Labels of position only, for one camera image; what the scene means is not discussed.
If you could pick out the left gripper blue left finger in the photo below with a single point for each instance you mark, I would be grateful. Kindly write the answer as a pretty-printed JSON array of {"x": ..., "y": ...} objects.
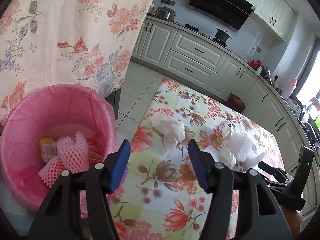
[{"x": 116, "y": 164}]

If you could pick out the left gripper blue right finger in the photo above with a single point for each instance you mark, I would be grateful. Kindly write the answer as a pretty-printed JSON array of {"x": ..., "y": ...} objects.
[{"x": 201, "y": 164}]

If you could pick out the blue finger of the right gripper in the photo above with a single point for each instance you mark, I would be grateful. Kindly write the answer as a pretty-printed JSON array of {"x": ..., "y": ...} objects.
[{"x": 267, "y": 168}]

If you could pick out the white paper towel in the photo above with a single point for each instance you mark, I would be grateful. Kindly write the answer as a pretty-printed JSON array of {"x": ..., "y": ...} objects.
[{"x": 175, "y": 133}]

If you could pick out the white L-shaped foam piece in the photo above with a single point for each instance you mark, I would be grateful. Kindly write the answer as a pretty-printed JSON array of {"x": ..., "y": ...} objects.
[{"x": 241, "y": 147}]

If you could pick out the pink foam net with orange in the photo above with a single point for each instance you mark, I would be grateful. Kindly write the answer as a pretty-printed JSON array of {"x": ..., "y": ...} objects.
[{"x": 51, "y": 171}]

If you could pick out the large yellow sponge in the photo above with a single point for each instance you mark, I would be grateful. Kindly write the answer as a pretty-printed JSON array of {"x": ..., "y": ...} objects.
[{"x": 47, "y": 149}]

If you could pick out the pink lined trash bin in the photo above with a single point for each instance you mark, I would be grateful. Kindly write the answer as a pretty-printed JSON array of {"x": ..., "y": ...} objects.
[{"x": 60, "y": 126}]

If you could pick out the lower kitchen cabinets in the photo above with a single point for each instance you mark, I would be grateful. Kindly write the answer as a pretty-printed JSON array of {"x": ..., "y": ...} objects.
[{"x": 187, "y": 56}]

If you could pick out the kitchen cabinets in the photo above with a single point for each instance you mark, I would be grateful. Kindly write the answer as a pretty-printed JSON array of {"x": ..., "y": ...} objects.
[
  {"x": 187, "y": 56},
  {"x": 277, "y": 14}
]

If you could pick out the upper kitchen cabinets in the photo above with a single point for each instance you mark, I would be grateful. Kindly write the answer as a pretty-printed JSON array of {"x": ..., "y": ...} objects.
[{"x": 277, "y": 14}]

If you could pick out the person's right hand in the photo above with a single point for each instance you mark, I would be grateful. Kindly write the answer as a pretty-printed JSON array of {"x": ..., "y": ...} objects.
[{"x": 294, "y": 220}]

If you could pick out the floral tablecloth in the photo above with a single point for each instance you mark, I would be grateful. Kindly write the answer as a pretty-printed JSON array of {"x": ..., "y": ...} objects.
[{"x": 160, "y": 198}]

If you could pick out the small red floor bin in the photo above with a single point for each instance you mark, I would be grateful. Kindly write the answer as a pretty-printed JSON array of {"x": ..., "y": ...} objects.
[{"x": 235, "y": 103}]

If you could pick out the red kettle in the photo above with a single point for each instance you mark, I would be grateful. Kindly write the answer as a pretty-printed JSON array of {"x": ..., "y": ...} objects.
[{"x": 255, "y": 64}]

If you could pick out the black cooking pot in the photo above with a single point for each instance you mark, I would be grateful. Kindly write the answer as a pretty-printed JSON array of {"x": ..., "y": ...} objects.
[{"x": 222, "y": 35}]

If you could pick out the gas stove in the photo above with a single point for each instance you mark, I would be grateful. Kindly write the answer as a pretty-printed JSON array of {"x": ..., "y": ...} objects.
[{"x": 190, "y": 27}]

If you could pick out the floral curtain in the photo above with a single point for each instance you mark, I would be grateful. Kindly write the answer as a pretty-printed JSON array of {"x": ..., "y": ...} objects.
[{"x": 50, "y": 42}]

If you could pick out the black range hood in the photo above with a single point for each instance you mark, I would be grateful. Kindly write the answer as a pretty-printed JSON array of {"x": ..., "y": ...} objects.
[{"x": 232, "y": 13}]

